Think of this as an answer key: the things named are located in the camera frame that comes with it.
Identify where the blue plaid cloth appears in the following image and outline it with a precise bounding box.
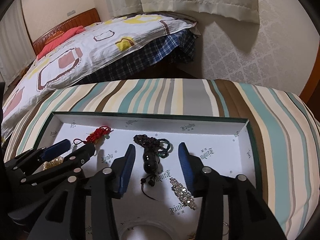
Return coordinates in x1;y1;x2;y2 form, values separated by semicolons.
80;27;200;83

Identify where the silver rhinestone bar brooch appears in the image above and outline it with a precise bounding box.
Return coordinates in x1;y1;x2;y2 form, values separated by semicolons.
169;177;197;210

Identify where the green cardboard box tray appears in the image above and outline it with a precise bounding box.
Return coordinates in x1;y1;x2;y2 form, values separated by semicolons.
1;111;265;240

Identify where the red knot pendant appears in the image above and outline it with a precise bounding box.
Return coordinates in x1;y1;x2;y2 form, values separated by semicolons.
73;127;113;145

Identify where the striped bedsheet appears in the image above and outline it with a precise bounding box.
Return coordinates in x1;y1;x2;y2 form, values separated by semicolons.
5;78;320;240

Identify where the pale pleated curtain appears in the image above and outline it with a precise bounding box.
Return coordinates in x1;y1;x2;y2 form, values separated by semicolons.
0;2;34;82

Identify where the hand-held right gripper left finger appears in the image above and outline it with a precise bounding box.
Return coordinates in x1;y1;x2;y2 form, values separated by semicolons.
27;144;137;240

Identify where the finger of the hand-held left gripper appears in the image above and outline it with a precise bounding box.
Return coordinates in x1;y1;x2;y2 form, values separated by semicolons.
5;139;72;171
21;143;97;185

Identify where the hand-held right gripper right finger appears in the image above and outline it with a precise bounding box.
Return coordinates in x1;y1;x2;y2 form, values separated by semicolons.
178;142;286;240

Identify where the wooden door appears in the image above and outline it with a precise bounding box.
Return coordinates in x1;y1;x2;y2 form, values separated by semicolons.
299;75;320;105

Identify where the black gourd pendant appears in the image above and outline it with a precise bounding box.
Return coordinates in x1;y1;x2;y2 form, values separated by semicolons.
132;134;174;202

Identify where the wooden headboard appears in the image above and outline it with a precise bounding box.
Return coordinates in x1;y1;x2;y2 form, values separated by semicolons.
32;7;101;55

